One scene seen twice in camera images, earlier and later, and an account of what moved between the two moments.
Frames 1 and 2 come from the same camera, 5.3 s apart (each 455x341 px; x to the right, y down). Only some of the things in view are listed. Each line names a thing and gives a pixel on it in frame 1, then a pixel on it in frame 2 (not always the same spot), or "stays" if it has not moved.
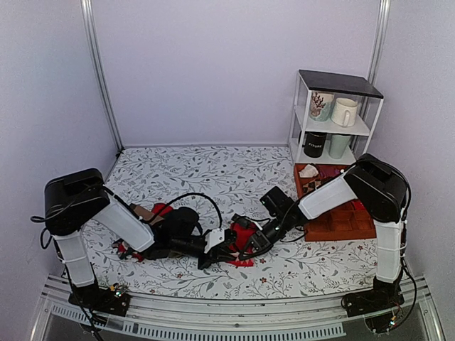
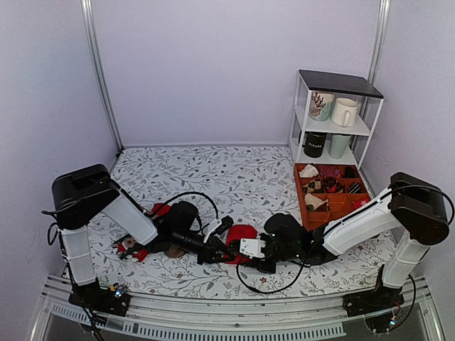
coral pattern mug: [321, 106] stays
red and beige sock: [243, 232] stays
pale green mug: [338, 144] stays
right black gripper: [255, 238] → [255, 264]
